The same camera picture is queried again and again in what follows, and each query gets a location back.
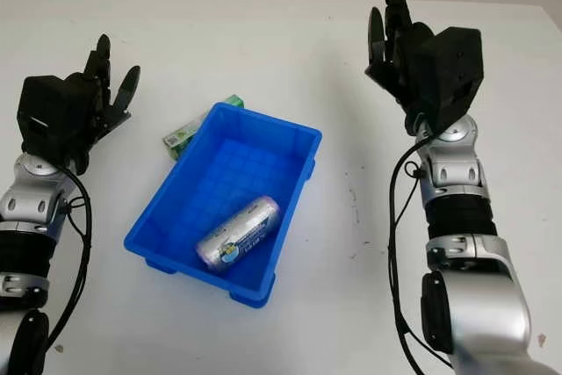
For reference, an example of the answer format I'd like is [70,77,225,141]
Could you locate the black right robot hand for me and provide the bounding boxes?
[364,0,440,137]

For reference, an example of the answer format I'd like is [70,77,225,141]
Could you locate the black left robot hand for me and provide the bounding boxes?
[65,33,141,174]

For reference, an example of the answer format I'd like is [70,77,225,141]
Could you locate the green carton box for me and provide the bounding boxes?
[162,94,245,161]

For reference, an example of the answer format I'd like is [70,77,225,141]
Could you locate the silver cylindrical can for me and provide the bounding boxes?
[196,194,281,271]

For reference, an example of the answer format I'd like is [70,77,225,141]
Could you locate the blue plastic tray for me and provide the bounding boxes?
[123,101,324,309]

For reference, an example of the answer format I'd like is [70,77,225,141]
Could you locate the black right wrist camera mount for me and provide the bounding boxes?
[423,26,486,130]

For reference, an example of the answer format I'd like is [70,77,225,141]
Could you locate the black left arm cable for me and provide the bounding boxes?
[43,168,93,350]

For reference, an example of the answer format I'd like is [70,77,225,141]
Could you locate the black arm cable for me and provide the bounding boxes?
[386,128,453,375]
[43,168,93,350]

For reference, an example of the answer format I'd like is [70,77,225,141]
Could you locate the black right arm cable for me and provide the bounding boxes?
[386,128,453,375]

